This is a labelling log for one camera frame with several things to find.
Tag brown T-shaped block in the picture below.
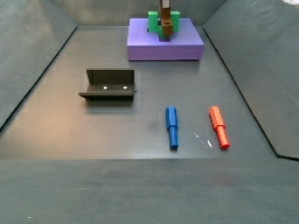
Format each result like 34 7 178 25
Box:
159 0 174 41

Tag purple base board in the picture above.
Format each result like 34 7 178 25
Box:
127 18 205 61

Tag blue peg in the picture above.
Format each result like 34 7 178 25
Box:
166 107 179 150

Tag red peg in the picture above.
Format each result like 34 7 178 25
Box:
210 106 230 150

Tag green U-shaped block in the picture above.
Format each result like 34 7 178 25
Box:
147 11 181 36

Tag black angled bracket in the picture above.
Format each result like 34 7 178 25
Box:
79 68 137 101

